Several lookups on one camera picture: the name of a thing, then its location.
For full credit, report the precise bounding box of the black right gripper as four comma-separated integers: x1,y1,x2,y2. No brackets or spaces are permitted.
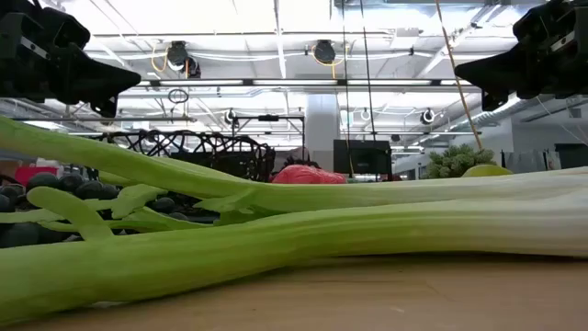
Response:
454,0,588,112

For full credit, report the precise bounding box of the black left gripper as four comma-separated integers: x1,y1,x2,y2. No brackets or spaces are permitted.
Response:
0,0,142,119

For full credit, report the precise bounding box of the yellow green fruit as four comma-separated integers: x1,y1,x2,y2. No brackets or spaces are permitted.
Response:
461,164,515,178

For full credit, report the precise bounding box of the orange fruit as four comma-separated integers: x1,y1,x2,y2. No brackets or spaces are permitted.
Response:
271,164,348,185

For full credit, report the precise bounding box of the green celery bunch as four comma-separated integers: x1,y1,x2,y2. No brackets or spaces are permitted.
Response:
0,114,588,324

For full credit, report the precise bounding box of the yellow slanted rod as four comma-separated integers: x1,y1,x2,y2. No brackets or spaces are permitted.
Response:
434,0,484,151

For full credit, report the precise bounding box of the gray hanging cloth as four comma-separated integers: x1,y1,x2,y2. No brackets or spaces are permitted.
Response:
503,149,548,174

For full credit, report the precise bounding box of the green potted plant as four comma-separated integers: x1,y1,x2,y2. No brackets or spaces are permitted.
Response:
424,143,497,179

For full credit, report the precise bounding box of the dark grape bunch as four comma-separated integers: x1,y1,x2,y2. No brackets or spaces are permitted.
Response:
0,172,221,249

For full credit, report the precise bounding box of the dark wide monitor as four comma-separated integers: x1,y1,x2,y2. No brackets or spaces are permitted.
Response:
554,143,588,170

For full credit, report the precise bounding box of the red box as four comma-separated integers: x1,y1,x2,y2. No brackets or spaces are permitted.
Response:
14,165,59,185

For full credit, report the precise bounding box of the black monitor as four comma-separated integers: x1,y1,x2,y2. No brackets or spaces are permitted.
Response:
333,139,393,176

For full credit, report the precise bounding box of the long ceiling light bar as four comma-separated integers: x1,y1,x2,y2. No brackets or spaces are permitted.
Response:
137,78,469,88

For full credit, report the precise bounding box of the silver air duct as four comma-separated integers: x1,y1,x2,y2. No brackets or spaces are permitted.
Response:
452,94,543,132

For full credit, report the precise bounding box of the black ceiling cable reel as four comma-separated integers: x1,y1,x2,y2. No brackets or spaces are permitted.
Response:
165,40,190,71
313,39,337,65

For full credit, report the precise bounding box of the black hanging cable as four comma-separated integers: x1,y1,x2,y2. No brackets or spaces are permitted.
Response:
341,0,353,178
358,0,378,142

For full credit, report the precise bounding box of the black wire basket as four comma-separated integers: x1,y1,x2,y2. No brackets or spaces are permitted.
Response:
89,130,277,217

